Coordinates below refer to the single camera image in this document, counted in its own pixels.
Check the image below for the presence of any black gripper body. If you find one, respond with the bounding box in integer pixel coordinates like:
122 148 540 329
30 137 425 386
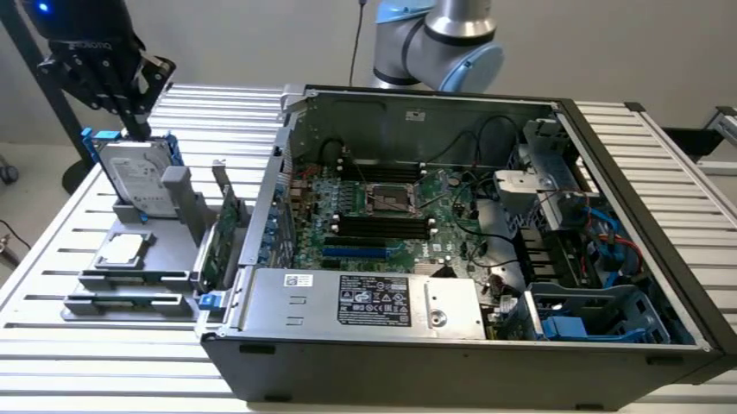
22 0 145 60

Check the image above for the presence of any hanging black cable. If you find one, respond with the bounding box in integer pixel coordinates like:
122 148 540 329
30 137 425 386
347 0 369 87

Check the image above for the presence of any red wire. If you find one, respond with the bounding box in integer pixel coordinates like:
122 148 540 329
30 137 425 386
602 235 644 282

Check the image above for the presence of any blue expansion slot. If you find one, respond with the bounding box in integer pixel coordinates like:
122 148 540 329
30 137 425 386
320 246 388 260

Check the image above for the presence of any hard disk in blue caddy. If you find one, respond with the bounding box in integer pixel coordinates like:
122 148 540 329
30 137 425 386
80 127 185 219

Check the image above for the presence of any silver power supply unit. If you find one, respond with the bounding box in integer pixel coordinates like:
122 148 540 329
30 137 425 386
232 267 488 342

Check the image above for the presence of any silver CPU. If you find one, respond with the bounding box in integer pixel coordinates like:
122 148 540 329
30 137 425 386
96 234 153 266

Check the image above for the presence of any green graphics card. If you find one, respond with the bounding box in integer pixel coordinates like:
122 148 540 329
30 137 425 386
192 159 246 299

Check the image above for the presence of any green motherboard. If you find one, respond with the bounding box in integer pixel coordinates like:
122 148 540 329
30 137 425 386
285 166 519 305

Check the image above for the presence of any black stand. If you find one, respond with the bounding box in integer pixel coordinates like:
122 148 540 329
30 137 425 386
0 0 100 193

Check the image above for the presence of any CPU socket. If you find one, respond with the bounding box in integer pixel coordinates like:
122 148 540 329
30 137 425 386
359 182 420 215

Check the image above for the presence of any black expansion slot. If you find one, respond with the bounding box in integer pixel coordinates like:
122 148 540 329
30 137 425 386
321 235 388 248

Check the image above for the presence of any black looped wire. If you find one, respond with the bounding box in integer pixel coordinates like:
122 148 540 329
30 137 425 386
472 115 526 170

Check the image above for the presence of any grey parts rack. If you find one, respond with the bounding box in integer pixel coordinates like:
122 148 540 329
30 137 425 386
61 166 254 323

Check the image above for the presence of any blue wire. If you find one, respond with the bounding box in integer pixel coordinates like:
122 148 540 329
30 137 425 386
579 205 627 289

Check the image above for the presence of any metal disk bay cage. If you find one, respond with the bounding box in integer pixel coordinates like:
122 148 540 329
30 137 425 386
506 118 612 230

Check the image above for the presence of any black RAM slot bank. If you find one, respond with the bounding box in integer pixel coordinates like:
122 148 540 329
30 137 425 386
339 162 425 183
339 214 431 241

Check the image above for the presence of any open black PC case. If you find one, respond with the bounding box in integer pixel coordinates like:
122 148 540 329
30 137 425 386
194 84 724 411

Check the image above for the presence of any aluminium frame with black plate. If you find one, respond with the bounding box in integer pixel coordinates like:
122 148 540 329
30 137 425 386
659 104 737 176

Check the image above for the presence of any black disk bay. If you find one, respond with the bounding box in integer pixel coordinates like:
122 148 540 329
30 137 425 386
514 228 604 286

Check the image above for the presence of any grey blue drive caddy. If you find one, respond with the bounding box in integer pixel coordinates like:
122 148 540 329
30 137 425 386
522 282 672 346

